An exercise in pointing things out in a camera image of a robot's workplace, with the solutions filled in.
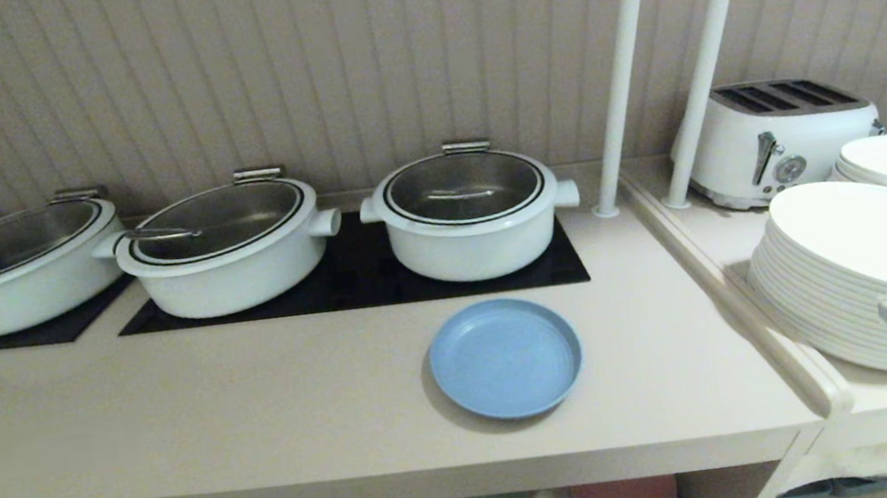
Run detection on blue round plate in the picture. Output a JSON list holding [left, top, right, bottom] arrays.
[[422, 290, 590, 429]]

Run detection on white toaster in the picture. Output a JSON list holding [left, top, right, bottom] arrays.
[[665, 68, 887, 219]]

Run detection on white pole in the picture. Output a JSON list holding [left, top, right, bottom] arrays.
[[641, 0, 779, 211], [569, 0, 682, 220]]

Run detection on white round pot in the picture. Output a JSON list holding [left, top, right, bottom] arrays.
[[353, 129, 588, 294]]

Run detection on black induction cooktop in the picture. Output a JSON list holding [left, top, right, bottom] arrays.
[[0, 273, 142, 350], [108, 186, 592, 337]]

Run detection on white oval pot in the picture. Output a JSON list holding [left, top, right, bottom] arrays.
[[85, 159, 353, 331], [0, 183, 138, 337]]

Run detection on glass oval pot lid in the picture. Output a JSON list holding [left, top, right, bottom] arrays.
[[122, 174, 312, 271], [0, 195, 111, 283]]

